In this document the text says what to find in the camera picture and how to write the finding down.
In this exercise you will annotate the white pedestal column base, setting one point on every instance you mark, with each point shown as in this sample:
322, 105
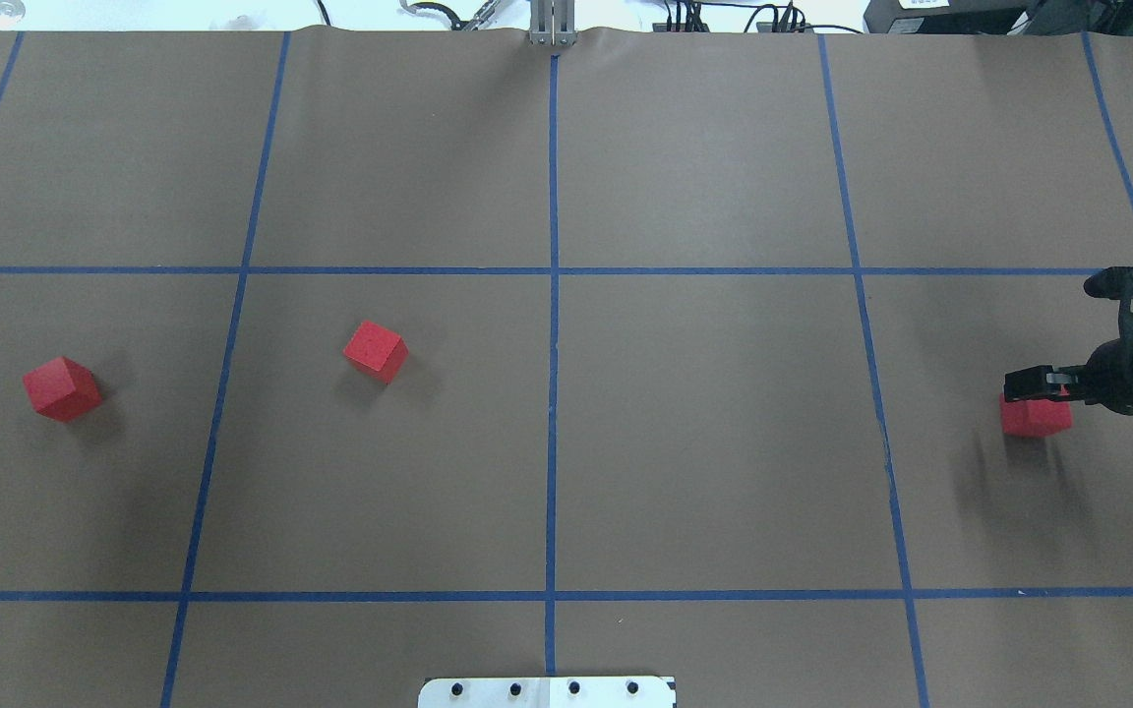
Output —
586, 691

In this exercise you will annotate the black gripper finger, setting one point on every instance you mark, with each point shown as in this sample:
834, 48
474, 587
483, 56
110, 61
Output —
1038, 375
1015, 391

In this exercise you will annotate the aluminium frame post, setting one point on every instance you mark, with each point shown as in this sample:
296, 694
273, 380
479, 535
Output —
552, 23

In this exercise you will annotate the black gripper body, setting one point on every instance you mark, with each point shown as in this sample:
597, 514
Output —
1114, 375

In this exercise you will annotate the red cube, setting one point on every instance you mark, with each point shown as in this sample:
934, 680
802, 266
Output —
62, 390
376, 351

